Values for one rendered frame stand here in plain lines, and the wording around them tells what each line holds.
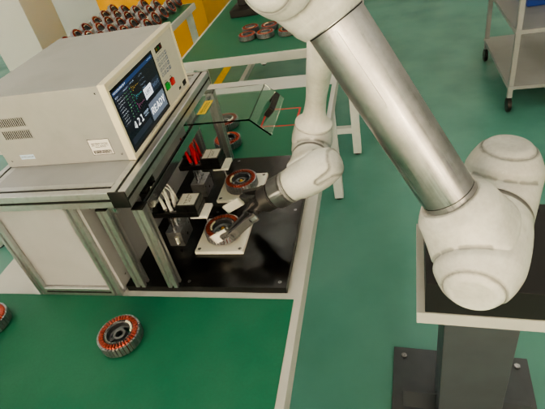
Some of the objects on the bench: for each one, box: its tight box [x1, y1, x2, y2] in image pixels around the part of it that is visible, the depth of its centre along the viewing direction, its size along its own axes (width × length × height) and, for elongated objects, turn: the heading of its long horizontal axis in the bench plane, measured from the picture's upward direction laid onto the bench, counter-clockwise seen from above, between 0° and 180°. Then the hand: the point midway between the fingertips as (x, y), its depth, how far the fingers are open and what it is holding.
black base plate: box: [127, 155, 306, 293], centre depth 150 cm, size 47×64×2 cm
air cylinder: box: [191, 172, 213, 197], centre depth 160 cm, size 5×8×6 cm
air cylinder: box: [165, 217, 193, 246], centre depth 142 cm, size 5×8×6 cm
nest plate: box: [195, 218, 253, 255], centre depth 139 cm, size 15×15×1 cm
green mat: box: [0, 294, 294, 409], centre depth 107 cm, size 94×61×1 cm, turn 93°
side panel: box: [0, 209, 127, 296], centre depth 126 cm, size 28×3×32 cm, turn 93°
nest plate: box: [217, 173, 268, 203], centre depth 158 cm, size 15×15×1 cm
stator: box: [204, 213, 242, 246], centre depth 138 cm, size 11×11×4 cm
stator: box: [97, 314, 144, 358], centre depth 117 cm, size 11×11×4 cm
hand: (222, 222), depth 136 cm, fingers open, 13 cm apart
